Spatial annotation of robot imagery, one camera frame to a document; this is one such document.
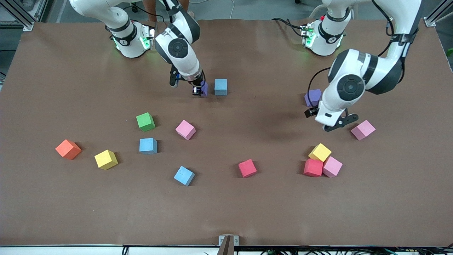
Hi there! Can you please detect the red foam cube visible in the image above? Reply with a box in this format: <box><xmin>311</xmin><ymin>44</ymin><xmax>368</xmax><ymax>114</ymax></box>
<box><xmin>238</xmin><ymin>159</ymin><xmax>258</xmax><ymax>178</ymax></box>
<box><xmin>303</xmin><ymin>158</ymin><xmax>323</xmax><ymax>177</ymax></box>

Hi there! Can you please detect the blue foam cube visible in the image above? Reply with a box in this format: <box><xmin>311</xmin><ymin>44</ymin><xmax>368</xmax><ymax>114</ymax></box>
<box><xmin>173</xmin><ymin>166</ymin><xmax>195</xmax><ymax>187</ymax></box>
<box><xmin>139</xmin><ymin>138</ymin><xmax>158</xmax><ymax>155</ymax></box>
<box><xmin>214</xmin><ymin>79</ymin><xmax>228</xmax><ymax>96</ymax></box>

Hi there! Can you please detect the person's bare leg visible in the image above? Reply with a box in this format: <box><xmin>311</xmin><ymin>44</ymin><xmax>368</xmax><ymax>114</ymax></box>
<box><xmin>143</xmin><ymin>0</ymin><xmax>157</xmax><ymax>22</ymax></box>

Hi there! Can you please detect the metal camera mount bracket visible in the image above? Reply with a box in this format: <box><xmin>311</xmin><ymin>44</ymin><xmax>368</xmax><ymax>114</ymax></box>
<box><xmin>219</xmin><ymin>235</ymin><xmax>239</xmax><ymax>255</ymax></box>

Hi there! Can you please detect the large table cover mat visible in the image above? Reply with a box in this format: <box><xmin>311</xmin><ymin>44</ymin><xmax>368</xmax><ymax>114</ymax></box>
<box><xmin>0</xmin><ymin>19</ymin><xmax>453</xmax><ymax>247</ymax></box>

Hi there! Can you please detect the orange foam cube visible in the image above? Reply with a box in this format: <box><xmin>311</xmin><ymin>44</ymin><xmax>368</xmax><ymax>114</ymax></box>
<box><xmin>55</xmin><ymin>139</ymin><xmax>82</xmax><ymax>160</ymax></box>

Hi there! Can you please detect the yellow foam cube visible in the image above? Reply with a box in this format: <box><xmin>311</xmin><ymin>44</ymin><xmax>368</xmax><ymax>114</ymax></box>
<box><xmin>308</xmin><ymin>143</ymin><xmax>332</xmax><ymax>162</ymax></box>
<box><xmin>94</xmin><ymin>149</ymin><xmax>119</xmax><ymax>170</ymax></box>

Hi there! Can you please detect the green foam cube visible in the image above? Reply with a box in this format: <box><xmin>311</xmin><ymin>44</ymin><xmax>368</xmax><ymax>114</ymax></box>
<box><xmin>136</xmin><ymin>112</ymin><xmax>156</xmax><ymax>132</ymax></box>

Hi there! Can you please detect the pink foam cube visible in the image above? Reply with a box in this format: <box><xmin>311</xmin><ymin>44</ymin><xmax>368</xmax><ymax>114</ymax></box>
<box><xmin>322</xmin><ymin>156</ymin><xmax>343</xmax><ymax>178</ymax></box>
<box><xmin>350</xmin><ymin>120</ymin><xmax>376</xmax><ymax>141</ymax></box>
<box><xmin>175</xmin><ymin>120</ymin><xmax>196</xmax><ymax>141</ymax></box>

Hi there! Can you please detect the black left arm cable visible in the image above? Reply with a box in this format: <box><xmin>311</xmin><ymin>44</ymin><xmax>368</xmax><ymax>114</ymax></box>
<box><xmin>306</xmin><ymin>0</ymin><xmax>420</xmax><ymax>108</ymax></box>

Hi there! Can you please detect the aluminium frame post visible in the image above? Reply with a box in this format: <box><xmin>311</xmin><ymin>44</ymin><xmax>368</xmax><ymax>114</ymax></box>
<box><xmin>424</xmin><ymin>0</ymin><xmax>453</xmax><ymax>28</ymax></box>
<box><xmin>0</xmin><ymin>0</ymin><xmax>48</xmax><ymax>32</ymax></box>

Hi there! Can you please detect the black base cable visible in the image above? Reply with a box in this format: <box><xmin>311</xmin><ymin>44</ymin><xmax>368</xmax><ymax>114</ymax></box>
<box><xmin>271</xmin><ymin>17</ymin><xmax>308</xmax><ymax>38</ymax></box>
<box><xmin>124</xmin><ymin>0</ymin><xmax>161</xmax><ymax>39</ymax></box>

